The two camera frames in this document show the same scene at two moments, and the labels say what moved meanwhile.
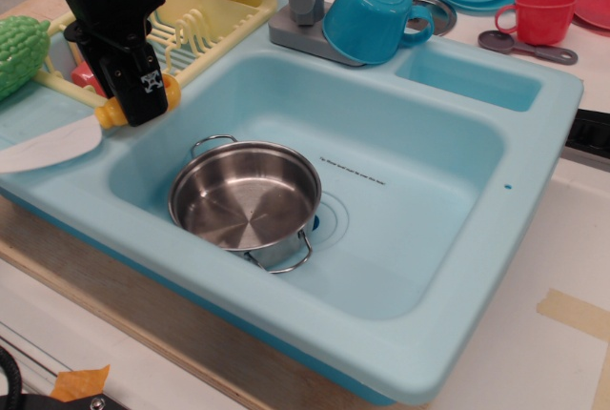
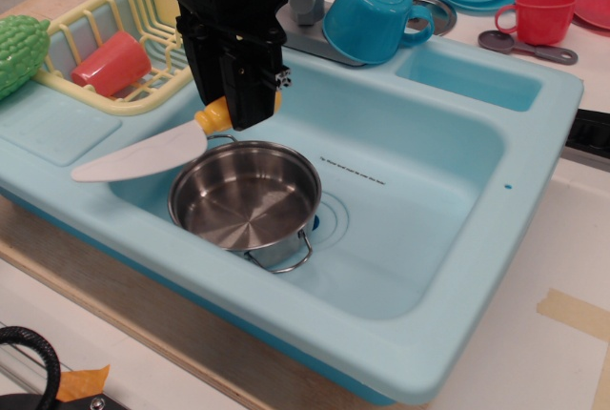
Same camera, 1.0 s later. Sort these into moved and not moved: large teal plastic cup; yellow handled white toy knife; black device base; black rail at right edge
Moved: yellow handled white toy knife
Not moved: black rail at right edge; large teal plastic cup; black device base
